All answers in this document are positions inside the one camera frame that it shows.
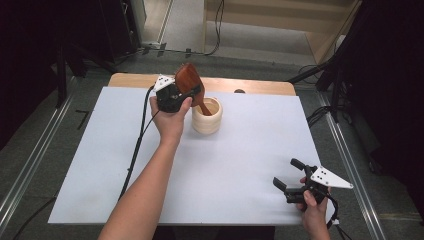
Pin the dark round table grommet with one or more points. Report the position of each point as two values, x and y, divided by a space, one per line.
239 91

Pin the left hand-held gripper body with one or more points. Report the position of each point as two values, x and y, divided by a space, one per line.
168 98

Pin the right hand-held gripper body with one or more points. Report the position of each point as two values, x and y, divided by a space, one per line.
328 178

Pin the person's left hand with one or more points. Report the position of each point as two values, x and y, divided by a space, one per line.
170 126

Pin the black metal stand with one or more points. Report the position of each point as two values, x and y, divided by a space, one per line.
336 90
61 80

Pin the light wooden table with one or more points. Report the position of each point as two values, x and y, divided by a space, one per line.
260 87

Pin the cream ribbed cup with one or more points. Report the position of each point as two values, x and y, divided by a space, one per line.
206 126

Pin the person's dark clothing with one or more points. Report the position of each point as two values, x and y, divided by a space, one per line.
216 234

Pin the black curtain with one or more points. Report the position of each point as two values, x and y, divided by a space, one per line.
393 83
30 50

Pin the person's right hand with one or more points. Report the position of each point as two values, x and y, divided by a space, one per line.
315 215

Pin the brown wooden spatula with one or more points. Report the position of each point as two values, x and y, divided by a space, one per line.
186 78

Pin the white table mat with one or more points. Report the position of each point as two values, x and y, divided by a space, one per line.
233 160

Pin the metal floor rail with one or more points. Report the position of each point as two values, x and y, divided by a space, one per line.
33 160
353 160

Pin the light wooden cabinet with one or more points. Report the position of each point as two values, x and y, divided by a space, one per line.
320 43

